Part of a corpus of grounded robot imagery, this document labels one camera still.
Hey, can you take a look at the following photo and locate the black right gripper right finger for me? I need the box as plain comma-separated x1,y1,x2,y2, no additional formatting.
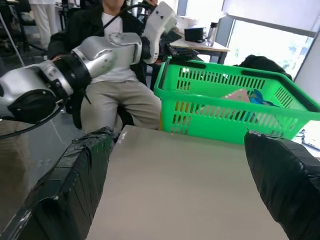
243,129,320,240

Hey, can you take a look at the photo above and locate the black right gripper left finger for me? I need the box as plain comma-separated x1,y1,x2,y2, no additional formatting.
0,126,115,240

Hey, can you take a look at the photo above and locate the green plastic shopping basket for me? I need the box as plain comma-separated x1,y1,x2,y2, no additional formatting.
152,59,320,146

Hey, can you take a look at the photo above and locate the black box on desk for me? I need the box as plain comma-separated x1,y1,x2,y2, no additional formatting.
184,26,208,42

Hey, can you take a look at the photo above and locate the clear water bottle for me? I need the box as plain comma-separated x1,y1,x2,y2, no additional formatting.
204,21,219,47

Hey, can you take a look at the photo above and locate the wooden background desk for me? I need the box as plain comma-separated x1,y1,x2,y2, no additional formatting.
169,36,231,65

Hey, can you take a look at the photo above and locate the seated person in black jacket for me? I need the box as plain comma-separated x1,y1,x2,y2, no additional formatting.
47,0,163,133

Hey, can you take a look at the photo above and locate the pink snack packet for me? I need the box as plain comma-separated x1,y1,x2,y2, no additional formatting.
219,89,251,103

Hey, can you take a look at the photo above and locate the blue snack packet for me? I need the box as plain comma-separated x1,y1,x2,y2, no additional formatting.
247,89,281,107

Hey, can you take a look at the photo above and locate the black bag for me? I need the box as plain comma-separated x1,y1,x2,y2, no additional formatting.
234,54,293,81

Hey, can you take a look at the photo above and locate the standing person in white trousers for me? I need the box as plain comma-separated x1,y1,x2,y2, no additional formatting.
29,0,60,50

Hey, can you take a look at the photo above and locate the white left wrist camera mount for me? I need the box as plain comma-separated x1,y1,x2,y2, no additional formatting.
143,1,179,65

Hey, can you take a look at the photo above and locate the black basket handle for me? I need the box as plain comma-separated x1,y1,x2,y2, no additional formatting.
159,55,173,90

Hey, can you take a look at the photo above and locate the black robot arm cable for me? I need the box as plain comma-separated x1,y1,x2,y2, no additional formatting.
0,98,72,140

